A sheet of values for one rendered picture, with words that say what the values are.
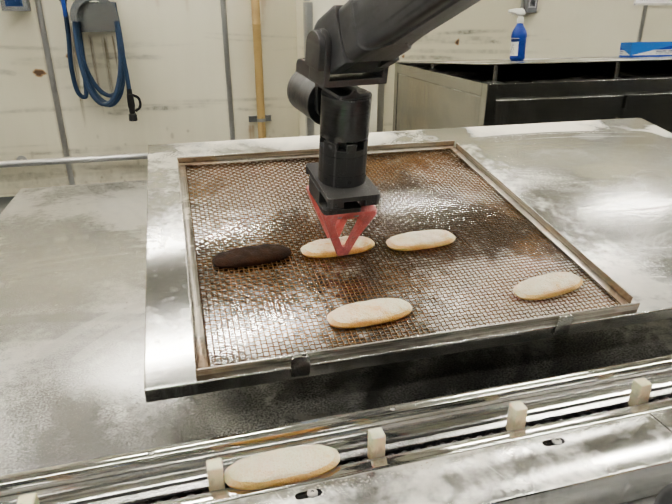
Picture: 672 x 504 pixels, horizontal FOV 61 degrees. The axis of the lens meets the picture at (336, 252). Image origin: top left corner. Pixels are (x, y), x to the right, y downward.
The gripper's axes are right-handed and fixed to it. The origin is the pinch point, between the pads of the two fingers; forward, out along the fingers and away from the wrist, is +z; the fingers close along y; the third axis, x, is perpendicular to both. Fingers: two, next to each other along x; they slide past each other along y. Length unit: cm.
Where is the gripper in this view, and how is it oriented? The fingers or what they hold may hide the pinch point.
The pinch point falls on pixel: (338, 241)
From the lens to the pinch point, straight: 73.8
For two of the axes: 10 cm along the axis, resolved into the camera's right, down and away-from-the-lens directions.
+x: 9.5, -1.3, 2.8
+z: -0.5, 8.4, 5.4
